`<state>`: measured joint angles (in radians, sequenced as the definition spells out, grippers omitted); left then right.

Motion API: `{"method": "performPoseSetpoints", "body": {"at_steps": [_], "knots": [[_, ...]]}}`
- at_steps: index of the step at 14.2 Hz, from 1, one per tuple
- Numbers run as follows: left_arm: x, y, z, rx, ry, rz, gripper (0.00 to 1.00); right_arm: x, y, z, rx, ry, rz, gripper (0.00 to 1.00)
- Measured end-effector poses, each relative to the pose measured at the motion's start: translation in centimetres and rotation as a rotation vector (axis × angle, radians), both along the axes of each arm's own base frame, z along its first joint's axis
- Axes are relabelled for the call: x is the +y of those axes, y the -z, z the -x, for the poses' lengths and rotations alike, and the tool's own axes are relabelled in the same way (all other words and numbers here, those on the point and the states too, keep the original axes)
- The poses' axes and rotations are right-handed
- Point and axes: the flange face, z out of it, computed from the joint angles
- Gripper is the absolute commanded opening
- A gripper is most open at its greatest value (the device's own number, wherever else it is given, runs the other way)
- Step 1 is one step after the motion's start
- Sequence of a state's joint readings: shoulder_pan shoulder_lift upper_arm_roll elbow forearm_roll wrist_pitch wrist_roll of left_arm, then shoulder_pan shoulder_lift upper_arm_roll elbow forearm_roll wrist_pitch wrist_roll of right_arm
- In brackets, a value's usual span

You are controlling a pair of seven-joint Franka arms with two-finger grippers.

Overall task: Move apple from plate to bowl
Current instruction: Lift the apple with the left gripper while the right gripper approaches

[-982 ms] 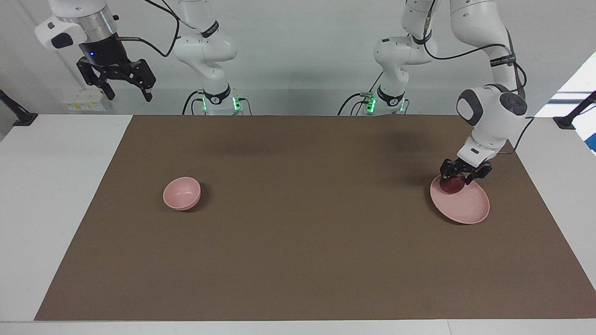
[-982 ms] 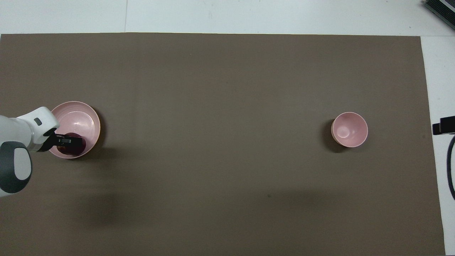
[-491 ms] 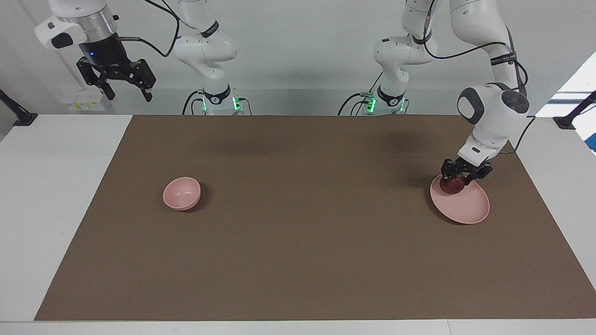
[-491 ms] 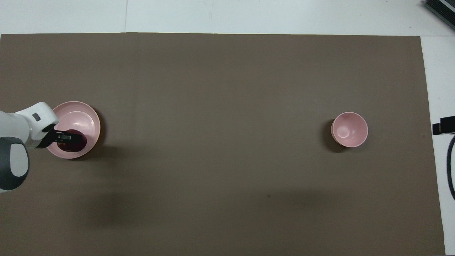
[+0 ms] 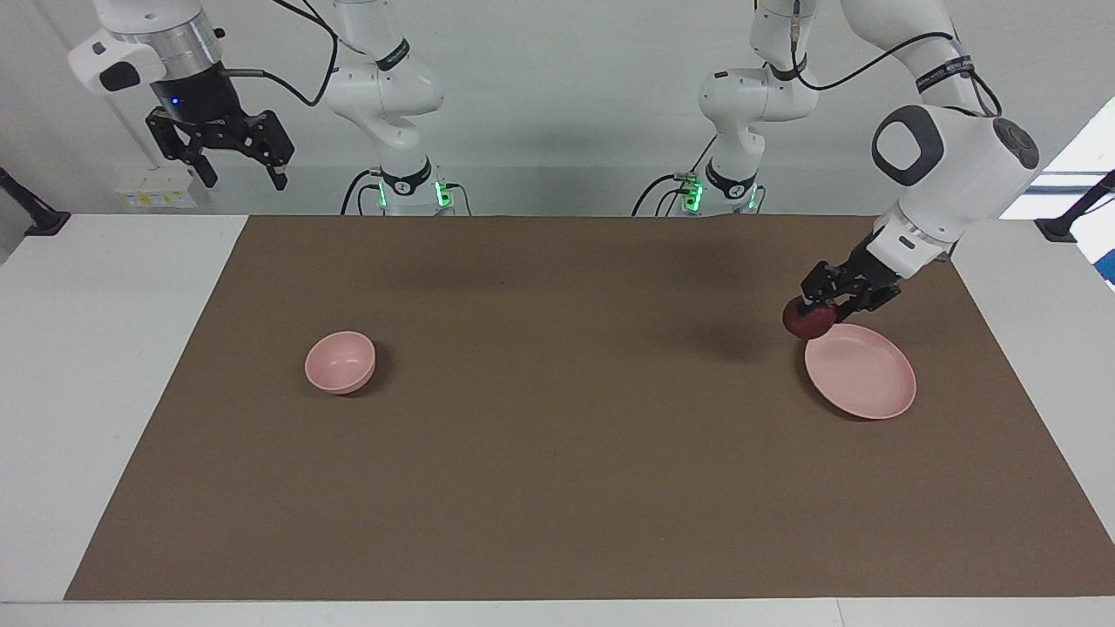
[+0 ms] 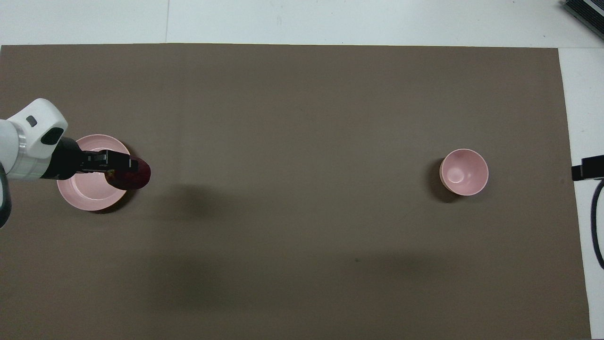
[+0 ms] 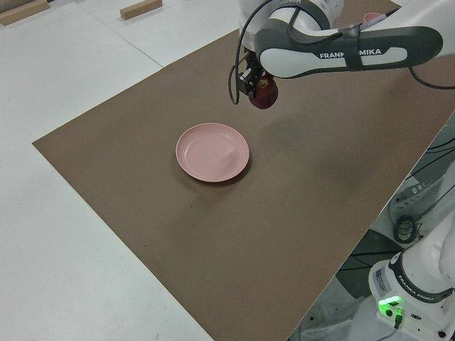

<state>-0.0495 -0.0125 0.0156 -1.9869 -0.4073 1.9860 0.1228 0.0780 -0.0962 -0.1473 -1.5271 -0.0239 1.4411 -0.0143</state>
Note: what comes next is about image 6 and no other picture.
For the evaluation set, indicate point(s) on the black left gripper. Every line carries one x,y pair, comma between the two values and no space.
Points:
66,160

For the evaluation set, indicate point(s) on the dark red apple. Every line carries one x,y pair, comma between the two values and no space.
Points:
137,180

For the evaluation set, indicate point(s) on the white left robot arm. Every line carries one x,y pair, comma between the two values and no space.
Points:
28,141

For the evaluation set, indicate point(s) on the pink plate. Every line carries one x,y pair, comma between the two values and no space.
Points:
92,191

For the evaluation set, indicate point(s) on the pink bowl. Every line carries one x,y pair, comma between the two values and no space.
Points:
465,172

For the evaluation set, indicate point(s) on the dark ribbed device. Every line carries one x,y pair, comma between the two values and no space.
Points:
587,12

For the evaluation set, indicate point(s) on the brown table mat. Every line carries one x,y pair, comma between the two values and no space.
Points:
302,141

